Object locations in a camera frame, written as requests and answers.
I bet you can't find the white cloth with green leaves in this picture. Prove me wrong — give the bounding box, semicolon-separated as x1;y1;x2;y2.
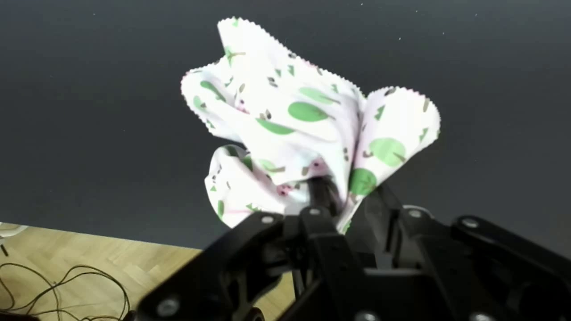
179;15;443;235

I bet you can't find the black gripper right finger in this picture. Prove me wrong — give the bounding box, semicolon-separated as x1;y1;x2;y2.
343;181;571;321

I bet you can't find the thin black floor cable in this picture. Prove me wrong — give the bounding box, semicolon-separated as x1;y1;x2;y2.
0;258;135;321

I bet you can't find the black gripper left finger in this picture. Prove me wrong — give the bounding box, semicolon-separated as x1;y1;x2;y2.
126;176;367;321

